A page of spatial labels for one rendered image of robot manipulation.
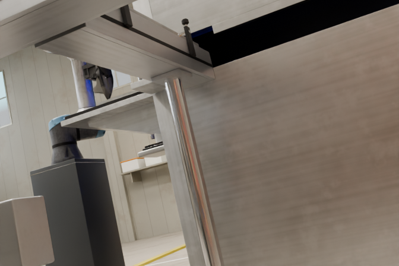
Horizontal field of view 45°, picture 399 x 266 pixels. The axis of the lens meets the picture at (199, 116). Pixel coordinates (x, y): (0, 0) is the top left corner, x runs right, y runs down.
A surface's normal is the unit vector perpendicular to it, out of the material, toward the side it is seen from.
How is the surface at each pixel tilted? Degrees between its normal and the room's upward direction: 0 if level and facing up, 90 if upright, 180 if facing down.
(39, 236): 90
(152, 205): 90
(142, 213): 90
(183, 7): 90
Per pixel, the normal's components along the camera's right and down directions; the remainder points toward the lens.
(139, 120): -0.39, -0.07
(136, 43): 0.89, -0.28
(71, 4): 0.22, 0.96
